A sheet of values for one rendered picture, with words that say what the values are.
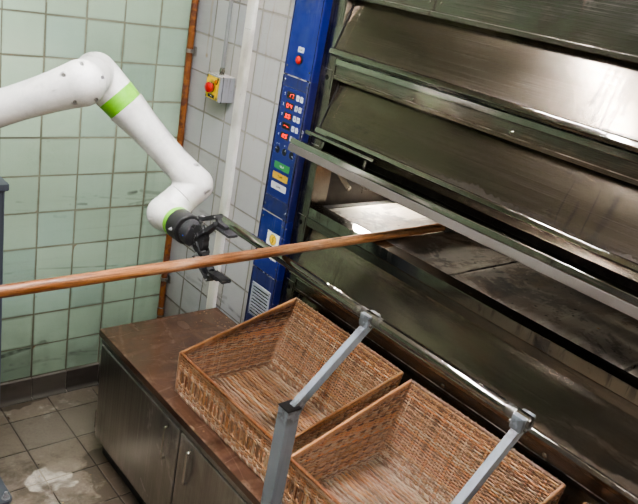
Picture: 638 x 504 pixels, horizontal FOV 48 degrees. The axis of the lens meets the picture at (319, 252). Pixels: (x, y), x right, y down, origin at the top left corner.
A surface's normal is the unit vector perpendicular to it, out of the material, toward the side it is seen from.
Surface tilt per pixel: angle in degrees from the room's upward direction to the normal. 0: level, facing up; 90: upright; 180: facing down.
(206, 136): 90
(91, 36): 90
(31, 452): 0
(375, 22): 70
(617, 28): 90
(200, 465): 90
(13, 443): 0
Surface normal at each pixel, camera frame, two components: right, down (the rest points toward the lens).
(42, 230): 0.63, 0.39
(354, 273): -0.65, -0.22
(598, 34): -0.76, 0.11
